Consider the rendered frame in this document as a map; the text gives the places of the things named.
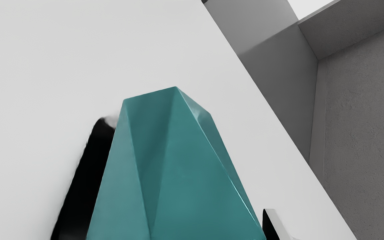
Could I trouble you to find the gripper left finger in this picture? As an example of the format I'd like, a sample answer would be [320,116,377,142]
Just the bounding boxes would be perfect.
[50,115,118,240]

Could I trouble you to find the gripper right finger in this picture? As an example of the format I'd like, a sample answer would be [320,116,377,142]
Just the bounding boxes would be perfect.
[262,208,300,240]

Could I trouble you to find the teal faceted mug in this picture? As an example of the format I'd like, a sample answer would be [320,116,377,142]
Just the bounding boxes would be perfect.
[86,86,266,240]

